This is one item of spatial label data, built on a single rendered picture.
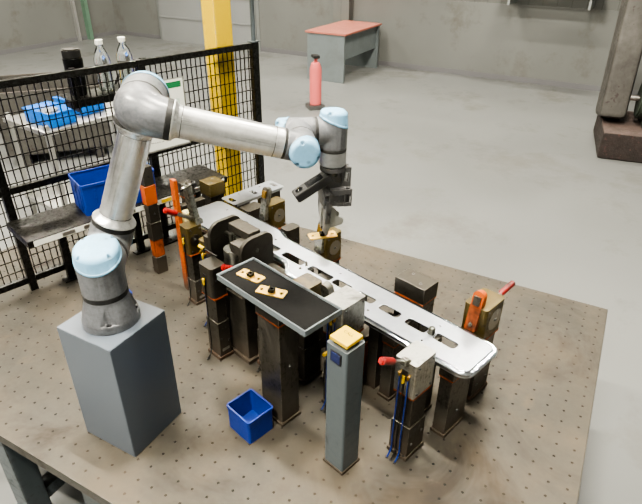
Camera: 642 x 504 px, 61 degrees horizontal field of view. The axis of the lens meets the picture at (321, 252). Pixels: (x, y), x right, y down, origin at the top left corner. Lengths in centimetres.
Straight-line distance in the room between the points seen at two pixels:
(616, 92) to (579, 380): 482
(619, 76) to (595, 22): 276
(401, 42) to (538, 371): 833
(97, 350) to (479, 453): 111
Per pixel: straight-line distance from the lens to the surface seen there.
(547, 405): 198
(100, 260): 145
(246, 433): 171
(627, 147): 646
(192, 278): 225
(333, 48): 878
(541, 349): 220
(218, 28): 277
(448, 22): 967
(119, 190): 152
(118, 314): 153
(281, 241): 208
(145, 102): 131
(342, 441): 156
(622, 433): 305
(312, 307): 145
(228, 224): 183
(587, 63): 936
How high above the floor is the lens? 202
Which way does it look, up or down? 30 degrees down
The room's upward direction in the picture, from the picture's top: 1 degrees clockwise
